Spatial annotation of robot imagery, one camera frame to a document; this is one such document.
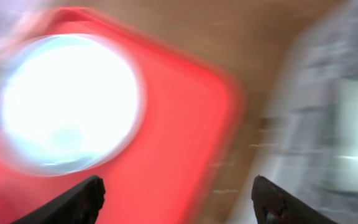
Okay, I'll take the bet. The red plastic tray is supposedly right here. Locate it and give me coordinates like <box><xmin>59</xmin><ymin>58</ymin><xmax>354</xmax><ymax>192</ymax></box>
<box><xmin>0</xmin><ymin>7</ymin><xmax>242</xmax><ymax>223</ymax></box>

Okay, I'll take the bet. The grey dishwasher rack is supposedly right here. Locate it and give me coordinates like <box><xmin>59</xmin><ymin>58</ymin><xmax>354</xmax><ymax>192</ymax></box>
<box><xmin>228</xmin><ymin>1</ymin><xmax>358</xmax><ymax>223</ymax></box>

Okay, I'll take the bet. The clear plastic bin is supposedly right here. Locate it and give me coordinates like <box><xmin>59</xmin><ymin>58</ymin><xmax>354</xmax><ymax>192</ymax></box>
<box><xmin>0</xmin><ymin>0</ymin><xmax>51</xmax><ymax>53</ymax></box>

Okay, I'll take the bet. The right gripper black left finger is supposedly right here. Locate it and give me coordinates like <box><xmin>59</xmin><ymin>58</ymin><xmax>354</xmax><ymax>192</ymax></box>
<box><xmin>12</xmin><ymin>175</ymin><xmax>106</xmax><ymax>224</ymax></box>

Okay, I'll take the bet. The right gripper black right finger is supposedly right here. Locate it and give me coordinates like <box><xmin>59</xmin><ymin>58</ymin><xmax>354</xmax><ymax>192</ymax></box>
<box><xmin>251</xmin><ymin>175</ymin><xmax>336</xmax><ymax>224</ymax></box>

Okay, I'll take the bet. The light blue plate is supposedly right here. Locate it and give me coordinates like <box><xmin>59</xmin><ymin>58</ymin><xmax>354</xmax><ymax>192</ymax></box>
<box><xmin>0</xmin><ymin>34</ymin><xmax>147</xmax><ymax>176</ymax></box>

